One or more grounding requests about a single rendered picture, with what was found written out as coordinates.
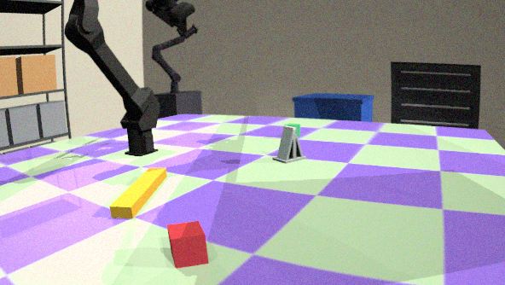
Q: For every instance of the red cube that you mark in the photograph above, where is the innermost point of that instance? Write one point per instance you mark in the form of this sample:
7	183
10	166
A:
188	244

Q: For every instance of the yellow bar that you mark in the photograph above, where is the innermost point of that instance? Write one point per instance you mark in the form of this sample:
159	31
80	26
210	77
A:
134	198

